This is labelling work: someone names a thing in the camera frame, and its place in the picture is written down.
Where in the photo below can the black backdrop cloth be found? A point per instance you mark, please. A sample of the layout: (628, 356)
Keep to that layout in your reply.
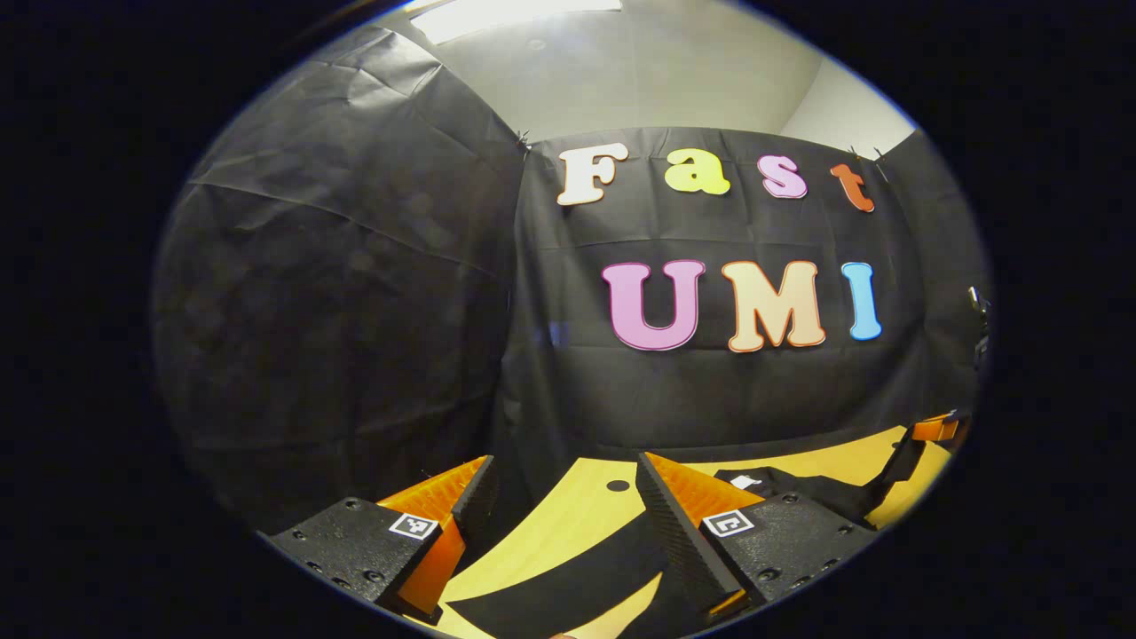
(373, 293)

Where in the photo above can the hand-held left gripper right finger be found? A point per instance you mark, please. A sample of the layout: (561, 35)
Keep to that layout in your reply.
(679, 537)

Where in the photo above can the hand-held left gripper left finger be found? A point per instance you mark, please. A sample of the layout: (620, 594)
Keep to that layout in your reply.
(477, 501)

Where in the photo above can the round black table grommet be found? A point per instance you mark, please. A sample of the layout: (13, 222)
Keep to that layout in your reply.
(618, 485)

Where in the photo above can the black shirt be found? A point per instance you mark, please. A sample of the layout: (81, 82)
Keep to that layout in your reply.
(799, 493)

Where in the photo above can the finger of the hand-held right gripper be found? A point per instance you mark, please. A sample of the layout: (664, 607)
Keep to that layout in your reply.
(936, 429)

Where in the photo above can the ceiling light panel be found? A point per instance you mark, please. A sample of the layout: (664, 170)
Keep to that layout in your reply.
(506, 13)

